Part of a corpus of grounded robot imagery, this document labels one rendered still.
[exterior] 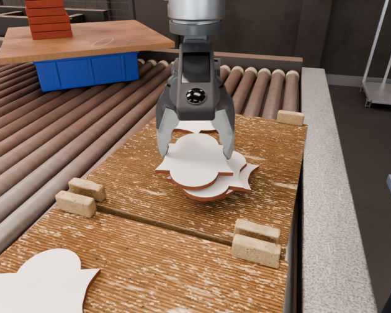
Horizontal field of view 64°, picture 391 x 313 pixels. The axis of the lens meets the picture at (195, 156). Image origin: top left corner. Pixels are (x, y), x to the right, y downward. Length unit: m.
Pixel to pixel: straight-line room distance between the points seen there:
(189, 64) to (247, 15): 3.66
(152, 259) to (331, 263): 0.23
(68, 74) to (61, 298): 0.77
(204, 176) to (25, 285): 0.26
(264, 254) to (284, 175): 0.21
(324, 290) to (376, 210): 1.75
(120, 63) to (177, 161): 0.62
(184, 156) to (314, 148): 0.32
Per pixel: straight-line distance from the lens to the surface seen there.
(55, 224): 0.50
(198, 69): 0.41
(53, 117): 0.89
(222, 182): 0.48
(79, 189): 0.52
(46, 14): 1.20
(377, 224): 2.08
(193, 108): 0.37
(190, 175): 0.47
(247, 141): 0.66
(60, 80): 1.06
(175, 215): 0.47
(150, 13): 4.38
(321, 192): 0.59
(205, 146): 0.53
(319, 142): 0.75
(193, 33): 0.42
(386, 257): 1.91
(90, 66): 1.05
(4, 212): 0.60
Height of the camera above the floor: 1.25
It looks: 32 degrees down
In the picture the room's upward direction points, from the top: straight up
